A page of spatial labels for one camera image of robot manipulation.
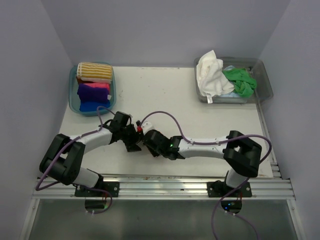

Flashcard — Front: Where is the purple towel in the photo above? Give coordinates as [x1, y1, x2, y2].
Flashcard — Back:
[77, 83, 110, 103]

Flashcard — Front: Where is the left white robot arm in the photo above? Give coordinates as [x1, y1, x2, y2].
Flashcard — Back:
[35, 111, 143, 197]

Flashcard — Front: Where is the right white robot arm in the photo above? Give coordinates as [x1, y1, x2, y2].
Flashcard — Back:
[142, 130, 262, 197]

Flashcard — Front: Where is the blue rolled towel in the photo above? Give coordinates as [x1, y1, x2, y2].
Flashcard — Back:
[79, 101, 111, 112]

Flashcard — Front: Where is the pink rolled towel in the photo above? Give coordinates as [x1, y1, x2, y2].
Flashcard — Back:
[85, 82, 110, 91]

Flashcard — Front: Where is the yellow striped rolled towel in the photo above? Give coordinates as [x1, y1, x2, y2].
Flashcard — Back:
[76, 62, 113, 83]

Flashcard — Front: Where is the white towel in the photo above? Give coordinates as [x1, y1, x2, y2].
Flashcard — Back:
[196, 50, 235, 104]

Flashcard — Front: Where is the green towel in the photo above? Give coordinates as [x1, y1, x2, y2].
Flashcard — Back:
[222, 67, 257, 98]

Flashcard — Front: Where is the clear grey plastic bin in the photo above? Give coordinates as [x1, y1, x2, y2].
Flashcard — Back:
[194, 56, 274, 104]

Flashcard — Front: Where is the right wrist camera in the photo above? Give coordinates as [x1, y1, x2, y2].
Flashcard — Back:
[136, 120, 155, 135]

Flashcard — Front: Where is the aluminium mounting rail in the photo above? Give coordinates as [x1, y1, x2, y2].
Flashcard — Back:
[32, 162, 296, 201]

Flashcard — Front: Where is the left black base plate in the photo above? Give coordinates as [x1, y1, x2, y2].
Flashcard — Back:
[74, 181, 120, 198]

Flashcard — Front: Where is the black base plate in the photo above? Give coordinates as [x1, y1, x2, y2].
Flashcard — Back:
[74, 181, 120, 198]
[206, 180, 253, 198]

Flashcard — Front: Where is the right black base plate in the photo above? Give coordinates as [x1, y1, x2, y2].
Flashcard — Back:
[206, 180, 253, 198]

